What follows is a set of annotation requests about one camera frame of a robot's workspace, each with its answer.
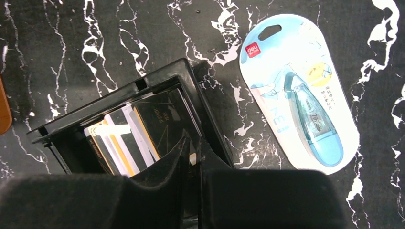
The black gold lined card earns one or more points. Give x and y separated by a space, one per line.
164 119

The stack of cards in box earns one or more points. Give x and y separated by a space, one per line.
119 146

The black card storage box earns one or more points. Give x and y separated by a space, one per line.
65 137

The blue white packaged tool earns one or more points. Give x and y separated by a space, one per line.
286 64

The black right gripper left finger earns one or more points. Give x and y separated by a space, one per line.
152 199

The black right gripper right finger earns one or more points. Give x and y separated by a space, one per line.
265 199

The orange wooden shelf rack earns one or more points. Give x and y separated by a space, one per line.
5 112

